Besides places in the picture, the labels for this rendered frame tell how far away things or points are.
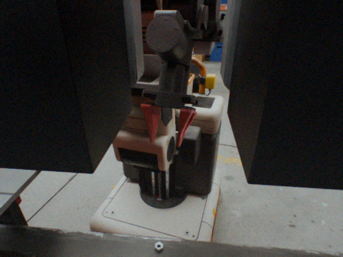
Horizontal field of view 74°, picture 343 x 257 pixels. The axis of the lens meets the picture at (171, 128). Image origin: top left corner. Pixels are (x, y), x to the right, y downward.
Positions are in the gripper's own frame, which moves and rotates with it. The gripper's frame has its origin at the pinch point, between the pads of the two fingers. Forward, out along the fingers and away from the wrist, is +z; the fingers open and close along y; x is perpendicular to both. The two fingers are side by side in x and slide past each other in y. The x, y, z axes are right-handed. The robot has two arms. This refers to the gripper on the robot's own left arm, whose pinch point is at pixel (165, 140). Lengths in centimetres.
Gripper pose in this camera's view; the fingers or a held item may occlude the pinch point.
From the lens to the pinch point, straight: 45.0
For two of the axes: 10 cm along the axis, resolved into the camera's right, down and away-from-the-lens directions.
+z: -1.4, 9.9, 0.5
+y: 9.5, 1.5, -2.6
